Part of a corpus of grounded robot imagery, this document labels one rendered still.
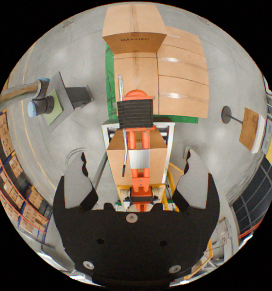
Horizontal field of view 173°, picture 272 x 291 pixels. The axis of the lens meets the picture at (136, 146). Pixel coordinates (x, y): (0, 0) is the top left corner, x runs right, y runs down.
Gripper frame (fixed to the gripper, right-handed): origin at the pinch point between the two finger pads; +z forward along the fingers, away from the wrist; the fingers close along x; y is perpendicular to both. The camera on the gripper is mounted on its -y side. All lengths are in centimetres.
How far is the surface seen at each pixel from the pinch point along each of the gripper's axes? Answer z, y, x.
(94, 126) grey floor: 138, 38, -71
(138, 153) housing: 12.9, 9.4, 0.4
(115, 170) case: 43, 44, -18
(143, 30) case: 44, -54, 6
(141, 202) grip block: 12.4, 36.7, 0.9
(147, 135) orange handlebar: 13.5, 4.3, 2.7
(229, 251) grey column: -63, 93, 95
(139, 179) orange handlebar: 13.1, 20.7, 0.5
